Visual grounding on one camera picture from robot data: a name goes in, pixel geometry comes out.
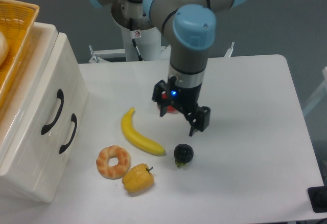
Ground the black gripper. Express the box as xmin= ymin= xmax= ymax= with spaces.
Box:
xmin=152 ymin=76 xmax=211 ymax=137

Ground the white top drawer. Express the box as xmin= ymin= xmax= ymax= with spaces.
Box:
xmin=1 ymin=33 xmax=88 ymax=177

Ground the white drawer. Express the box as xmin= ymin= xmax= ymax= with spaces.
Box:
xmin=1 ymin=33 xmax=88 ymax=177
xmin=0 ymin=91 xmax=89 ymax=204

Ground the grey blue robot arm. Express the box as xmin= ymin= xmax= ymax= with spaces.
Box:
xmin=90 ymin=0 xmax=246 ymax=135

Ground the white lower drawer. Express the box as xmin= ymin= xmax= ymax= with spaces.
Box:
xmin=0 ymin=91 xmax=89 ymax=204

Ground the white drawer cabinet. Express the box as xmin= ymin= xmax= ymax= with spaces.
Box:
xmin=1 ymin=23 xmax=88 ymax=203

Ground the red bell pepper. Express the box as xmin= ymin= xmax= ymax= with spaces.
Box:
xmin=161 ymin=92 xmax=178 ymax=114

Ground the dark purple mangosteen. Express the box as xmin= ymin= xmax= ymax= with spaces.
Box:
xmin=174 ymin=144 xmax=194 ymax=167

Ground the yellow banana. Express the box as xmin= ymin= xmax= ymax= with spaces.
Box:
xmin=121 ymin=107 xmax=166 ymax=156

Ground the yellow bell pepper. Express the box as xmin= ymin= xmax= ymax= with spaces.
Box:
xmin=122 ymin=163 xmax=154 ymax=193

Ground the glazed donut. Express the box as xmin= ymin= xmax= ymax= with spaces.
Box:
xmin=96 ymin=145 xmax=131 ymax=180

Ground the black device at edge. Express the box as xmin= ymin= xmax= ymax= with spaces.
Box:
xmin=307 ymin=186 xmax=326 ymax=213

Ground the yellow wicker basket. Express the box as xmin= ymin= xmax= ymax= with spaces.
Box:
xmin=1 ymin=0 xmax=39 ymax=104

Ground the white bun in basket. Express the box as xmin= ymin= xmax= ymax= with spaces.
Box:
xmin=0 ymin=32 xmax=9 ymax=65

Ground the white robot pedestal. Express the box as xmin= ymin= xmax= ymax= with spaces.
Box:
xmin=88 ymin=0 xmax=172 ymax=63

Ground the white frame at right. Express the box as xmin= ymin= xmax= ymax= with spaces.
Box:
xmin=302 ymin=67 xmax=326 ymax=117

